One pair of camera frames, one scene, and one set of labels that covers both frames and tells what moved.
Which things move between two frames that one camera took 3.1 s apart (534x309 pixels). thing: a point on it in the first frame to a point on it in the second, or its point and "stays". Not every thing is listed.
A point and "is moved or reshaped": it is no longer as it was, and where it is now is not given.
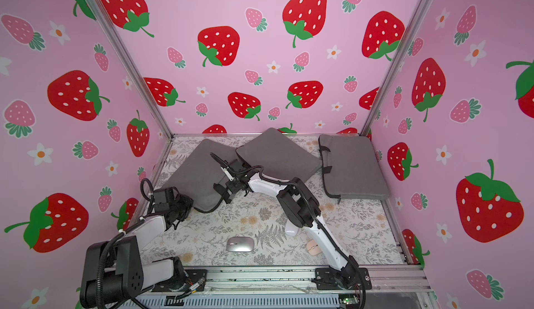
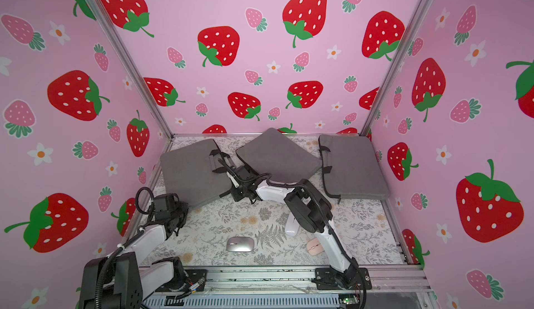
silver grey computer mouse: [240, 244] stays
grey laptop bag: [196, 175] is moved or reshaped
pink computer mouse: [312, 248] stays
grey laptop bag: [279, 156] stays
